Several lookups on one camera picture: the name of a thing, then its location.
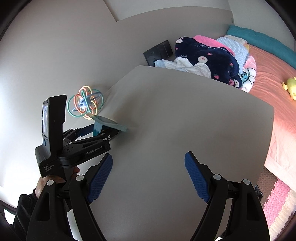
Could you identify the pale yellow plush toy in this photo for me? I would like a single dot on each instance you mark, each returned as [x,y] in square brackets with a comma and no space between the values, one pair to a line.
[291,87]

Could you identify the teal pillow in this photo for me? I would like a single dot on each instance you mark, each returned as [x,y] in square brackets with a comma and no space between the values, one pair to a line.
[261,40]

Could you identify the pink and beige foam mat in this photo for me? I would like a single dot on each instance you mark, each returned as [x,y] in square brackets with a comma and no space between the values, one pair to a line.
[277,208]

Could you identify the white dotted folded blanket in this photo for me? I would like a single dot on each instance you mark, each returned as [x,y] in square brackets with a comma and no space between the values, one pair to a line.
[234,39]

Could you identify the pink folded blanket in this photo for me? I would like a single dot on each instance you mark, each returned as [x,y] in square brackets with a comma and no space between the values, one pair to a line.
[251,63]

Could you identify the person's left hand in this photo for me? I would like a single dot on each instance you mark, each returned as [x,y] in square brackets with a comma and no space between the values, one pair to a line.
[75,173]

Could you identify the person's left forearm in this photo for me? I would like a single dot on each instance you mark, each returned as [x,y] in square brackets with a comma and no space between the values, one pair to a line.
[23,206]

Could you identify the cartoon printed blanket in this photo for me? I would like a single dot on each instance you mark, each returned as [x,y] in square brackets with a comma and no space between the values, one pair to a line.
[246,80]

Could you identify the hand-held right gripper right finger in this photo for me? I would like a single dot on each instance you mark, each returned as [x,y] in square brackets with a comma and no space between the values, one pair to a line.
[196,177]

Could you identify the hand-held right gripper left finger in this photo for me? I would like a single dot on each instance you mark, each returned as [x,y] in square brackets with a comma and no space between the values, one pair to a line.
[101,176]

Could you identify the teal plastic piece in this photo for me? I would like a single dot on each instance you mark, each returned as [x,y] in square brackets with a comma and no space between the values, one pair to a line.
[108,124]

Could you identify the bright pink fleece blanket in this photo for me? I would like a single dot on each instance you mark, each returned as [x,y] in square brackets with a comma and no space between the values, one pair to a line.
[208,41]

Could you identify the black box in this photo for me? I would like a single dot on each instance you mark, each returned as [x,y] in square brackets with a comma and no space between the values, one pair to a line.
[157,52]

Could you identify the light blue folded blanket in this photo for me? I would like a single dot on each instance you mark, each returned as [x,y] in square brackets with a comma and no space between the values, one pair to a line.
[238,52]

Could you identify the white cloth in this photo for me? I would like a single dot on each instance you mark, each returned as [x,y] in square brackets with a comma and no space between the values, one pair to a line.
[185,66]

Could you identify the bed with pink sheet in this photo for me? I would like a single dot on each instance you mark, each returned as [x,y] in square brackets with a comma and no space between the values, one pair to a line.
[277,104]

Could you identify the navy printed blanket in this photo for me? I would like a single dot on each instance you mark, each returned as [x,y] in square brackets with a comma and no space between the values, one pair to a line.
[208,53]

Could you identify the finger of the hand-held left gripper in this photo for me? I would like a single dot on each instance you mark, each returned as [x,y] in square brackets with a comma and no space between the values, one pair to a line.
[86,130]
[101,137]

